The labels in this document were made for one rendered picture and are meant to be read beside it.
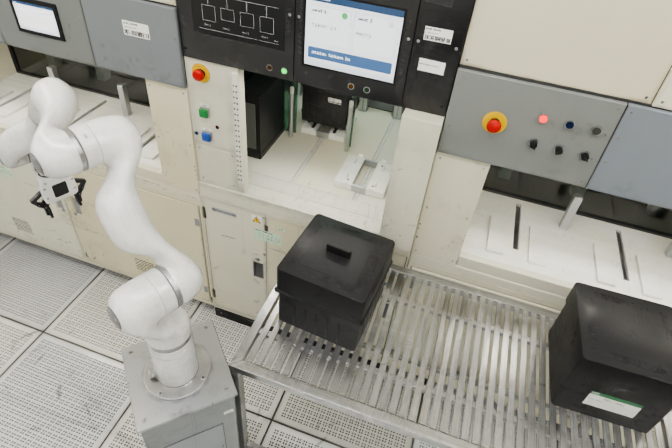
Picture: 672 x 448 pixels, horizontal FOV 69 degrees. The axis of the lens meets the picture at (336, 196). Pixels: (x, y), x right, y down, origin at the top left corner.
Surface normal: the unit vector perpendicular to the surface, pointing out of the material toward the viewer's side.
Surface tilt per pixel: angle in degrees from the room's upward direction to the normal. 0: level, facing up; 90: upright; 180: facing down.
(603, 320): 0
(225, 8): 90
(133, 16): 90
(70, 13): 90
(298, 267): 0
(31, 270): 0
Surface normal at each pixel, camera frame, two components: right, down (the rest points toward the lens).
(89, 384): 0.08, -0.76
